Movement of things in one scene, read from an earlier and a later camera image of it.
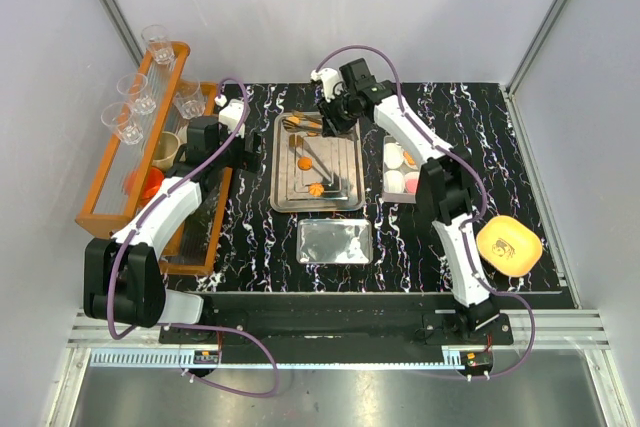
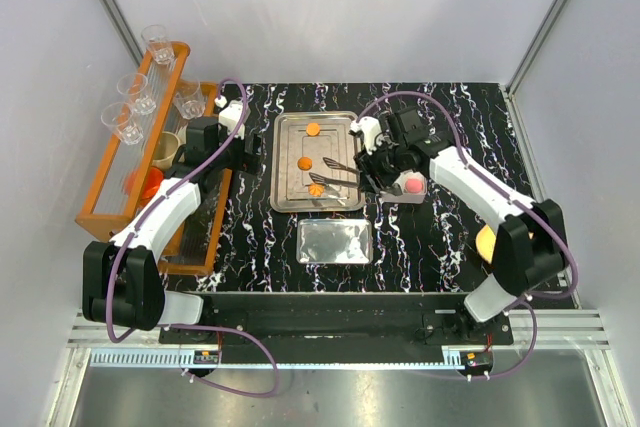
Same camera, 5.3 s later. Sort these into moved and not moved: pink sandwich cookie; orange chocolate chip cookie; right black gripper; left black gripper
Moved: right black gripper
Not moved: left black gripper; pink sandwich cookie; orange chocolate chip cookie
